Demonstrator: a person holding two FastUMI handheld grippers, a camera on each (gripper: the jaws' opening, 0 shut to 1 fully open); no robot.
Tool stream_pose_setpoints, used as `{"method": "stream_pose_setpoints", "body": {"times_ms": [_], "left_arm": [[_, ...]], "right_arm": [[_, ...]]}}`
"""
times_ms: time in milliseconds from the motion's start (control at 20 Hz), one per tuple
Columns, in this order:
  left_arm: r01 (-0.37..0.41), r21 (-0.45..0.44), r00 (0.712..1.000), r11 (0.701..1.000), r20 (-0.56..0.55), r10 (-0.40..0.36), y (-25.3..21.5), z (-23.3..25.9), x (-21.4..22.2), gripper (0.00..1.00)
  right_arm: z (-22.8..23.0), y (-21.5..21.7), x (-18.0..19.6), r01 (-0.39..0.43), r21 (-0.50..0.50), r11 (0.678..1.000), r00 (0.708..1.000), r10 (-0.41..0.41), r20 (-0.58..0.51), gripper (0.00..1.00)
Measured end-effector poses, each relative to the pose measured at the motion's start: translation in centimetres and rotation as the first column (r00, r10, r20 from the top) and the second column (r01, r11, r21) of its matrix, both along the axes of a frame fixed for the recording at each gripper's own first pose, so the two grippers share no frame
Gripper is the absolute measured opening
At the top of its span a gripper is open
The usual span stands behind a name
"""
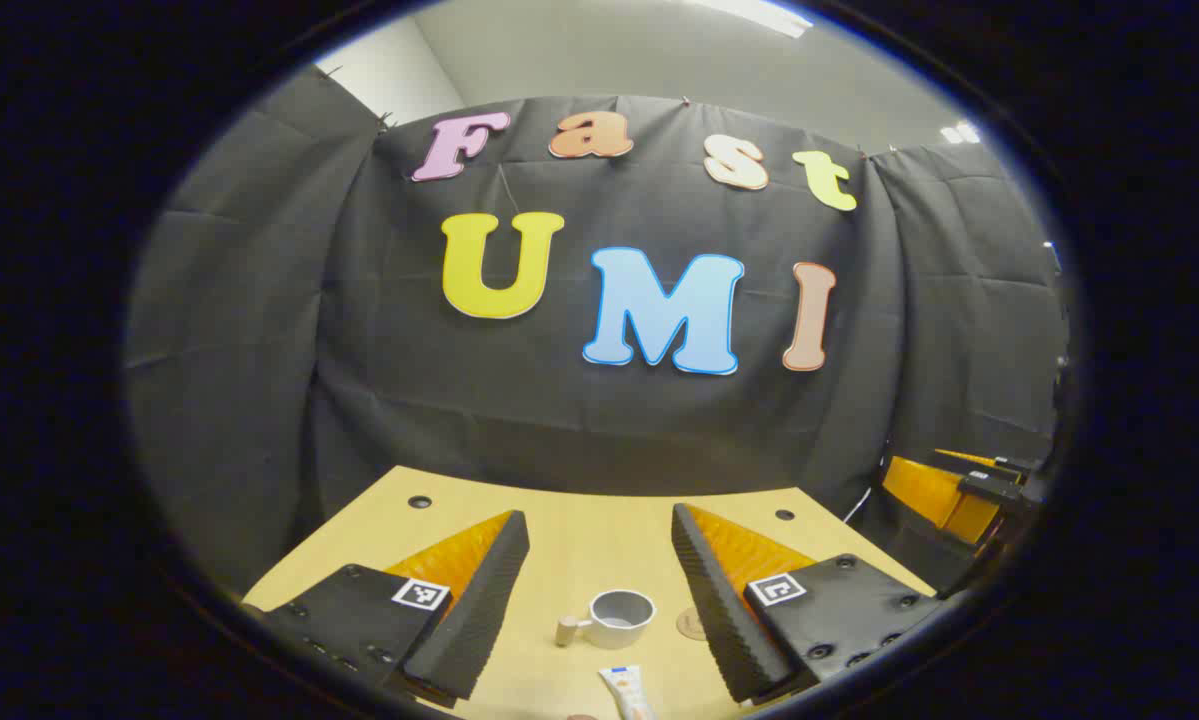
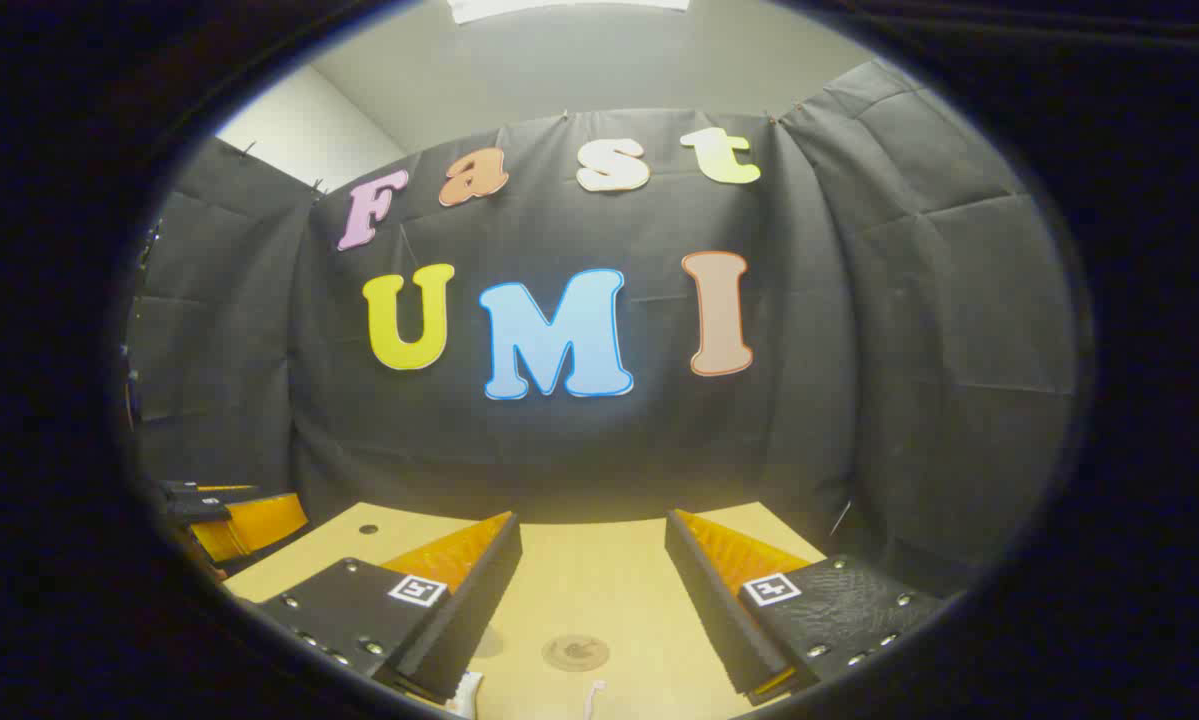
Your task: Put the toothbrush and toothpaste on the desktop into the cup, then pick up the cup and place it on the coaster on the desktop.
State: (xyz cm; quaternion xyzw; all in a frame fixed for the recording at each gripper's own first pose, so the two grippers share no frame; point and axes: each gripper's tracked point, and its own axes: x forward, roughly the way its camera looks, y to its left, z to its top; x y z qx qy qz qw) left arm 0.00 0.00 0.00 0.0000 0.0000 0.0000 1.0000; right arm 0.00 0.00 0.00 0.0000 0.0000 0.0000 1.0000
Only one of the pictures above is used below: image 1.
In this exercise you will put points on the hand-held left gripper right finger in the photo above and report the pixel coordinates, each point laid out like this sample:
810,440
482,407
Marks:
719,610

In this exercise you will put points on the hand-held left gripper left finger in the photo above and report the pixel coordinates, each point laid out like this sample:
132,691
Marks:
479,610

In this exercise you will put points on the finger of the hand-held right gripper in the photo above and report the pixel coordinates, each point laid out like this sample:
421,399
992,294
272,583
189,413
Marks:
999,462
934,495

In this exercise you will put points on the round cork coaster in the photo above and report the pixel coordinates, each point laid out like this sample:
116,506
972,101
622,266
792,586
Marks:
691,625

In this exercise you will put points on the white toothpaste tube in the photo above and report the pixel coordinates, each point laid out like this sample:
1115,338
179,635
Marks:
627,690

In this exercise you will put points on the wooden desktop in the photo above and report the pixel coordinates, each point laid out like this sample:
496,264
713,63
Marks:
579,540

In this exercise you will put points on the ceiling light panel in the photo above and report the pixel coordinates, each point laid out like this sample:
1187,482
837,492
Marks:
754,15
961,132

